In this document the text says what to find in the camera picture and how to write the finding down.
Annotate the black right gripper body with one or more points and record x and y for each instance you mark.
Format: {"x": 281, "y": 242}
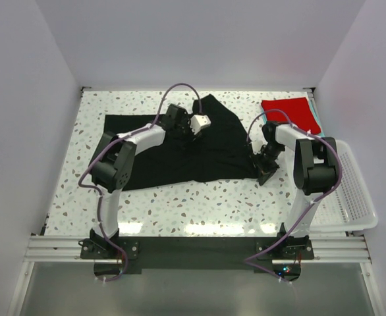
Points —
{"x": 265, "y": 161}

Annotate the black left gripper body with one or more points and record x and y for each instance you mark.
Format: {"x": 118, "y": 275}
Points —
{"x": 184, "y": 131}

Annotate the black t shirt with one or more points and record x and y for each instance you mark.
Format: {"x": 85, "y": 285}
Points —
{"x": 218, "y": 153}

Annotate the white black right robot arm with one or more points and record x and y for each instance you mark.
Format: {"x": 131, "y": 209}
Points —
{"x": 316, "y": 171}

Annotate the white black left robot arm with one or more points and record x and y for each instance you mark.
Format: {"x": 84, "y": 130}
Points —
{"x": 112, "y": 163}

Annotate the folded red t shirt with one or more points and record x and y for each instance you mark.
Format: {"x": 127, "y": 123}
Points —
{"x": 292, "y": 115}

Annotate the folded teal t shirt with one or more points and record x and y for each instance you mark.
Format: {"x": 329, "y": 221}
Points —
{"x": 316, "y": 131}

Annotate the white plastic basket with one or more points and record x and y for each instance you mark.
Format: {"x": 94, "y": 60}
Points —
{"x": 350, "y": 207}

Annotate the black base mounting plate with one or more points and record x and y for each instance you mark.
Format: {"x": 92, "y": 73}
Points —
{"x": 199, "y": 253}

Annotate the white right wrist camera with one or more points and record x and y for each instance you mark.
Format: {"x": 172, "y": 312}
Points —
{"x": 256, "y": 147}

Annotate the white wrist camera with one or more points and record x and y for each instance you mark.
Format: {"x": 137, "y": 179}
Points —
{"x": 198, "y": 123}
{"x": 256, "y": 147}

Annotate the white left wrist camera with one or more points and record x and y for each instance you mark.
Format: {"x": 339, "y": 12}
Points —
{"x": 198, "y": 123}

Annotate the aluminium rail frame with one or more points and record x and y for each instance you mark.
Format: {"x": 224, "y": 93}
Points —
{"x": 56, "y": 281}

